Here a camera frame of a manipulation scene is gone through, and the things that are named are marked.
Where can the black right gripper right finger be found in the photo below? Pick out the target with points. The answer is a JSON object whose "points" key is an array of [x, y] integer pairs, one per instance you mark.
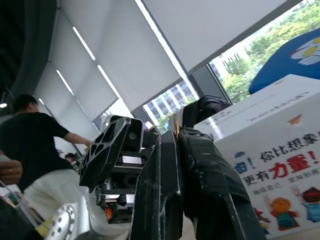
{"points": [[212, 185]]}

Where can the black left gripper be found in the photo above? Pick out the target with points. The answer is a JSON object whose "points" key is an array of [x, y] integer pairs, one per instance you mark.
{"points": [[122, 185]]}

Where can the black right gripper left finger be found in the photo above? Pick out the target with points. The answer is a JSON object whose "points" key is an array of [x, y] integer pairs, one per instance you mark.
{"points": [[157, 190]]}

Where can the white printed cardboard box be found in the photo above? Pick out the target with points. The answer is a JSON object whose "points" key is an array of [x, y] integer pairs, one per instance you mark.
{"points": [[262, 130]]}

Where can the bystander bare hand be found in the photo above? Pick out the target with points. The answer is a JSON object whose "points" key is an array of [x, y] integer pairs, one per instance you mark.
{"points": [[11, 171]]}

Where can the seated person with dark hair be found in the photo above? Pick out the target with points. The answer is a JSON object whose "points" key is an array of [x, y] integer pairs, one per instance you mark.
{"points": [[70, 158]]}

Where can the person in black shirt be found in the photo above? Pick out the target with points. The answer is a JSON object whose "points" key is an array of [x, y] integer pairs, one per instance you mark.
{"points": [[32, 140]]}

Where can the black bag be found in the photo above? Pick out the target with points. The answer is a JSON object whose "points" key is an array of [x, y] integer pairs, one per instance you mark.
{"points": [[212, 107]]}

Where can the blue cartoon cat figure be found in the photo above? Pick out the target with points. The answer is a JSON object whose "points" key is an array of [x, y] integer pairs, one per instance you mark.
{"points": [[275, 65]]}

